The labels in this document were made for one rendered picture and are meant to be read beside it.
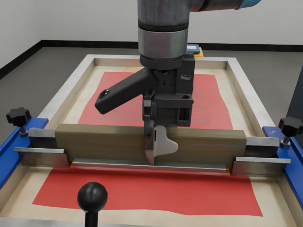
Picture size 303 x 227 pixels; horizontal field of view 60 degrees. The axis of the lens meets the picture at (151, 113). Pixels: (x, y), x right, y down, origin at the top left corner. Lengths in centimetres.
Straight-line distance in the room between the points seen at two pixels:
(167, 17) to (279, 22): 413
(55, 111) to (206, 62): 59
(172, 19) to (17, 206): 41
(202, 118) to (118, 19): 360
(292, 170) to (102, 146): 36
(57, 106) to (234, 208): 50
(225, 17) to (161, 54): 387
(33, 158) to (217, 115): 47
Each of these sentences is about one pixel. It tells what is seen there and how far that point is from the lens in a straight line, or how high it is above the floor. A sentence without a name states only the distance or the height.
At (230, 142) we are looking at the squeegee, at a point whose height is 105.
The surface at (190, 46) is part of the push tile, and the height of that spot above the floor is 97.
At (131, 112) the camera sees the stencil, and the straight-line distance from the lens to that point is 74.
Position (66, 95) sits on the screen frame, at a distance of 80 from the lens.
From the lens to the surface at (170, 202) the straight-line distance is 51.
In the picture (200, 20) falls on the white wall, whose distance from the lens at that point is 419.
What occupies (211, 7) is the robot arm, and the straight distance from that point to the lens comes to 42.
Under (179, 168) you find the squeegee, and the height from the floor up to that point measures 99.
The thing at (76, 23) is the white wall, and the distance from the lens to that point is 442.
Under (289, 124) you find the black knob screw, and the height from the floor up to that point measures 106.
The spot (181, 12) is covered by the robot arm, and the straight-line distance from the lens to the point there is 38.
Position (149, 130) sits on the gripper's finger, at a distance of 43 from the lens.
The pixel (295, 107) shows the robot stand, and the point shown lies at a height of 87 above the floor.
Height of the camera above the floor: 135
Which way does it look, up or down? 32 degrees down
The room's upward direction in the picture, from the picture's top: straight up
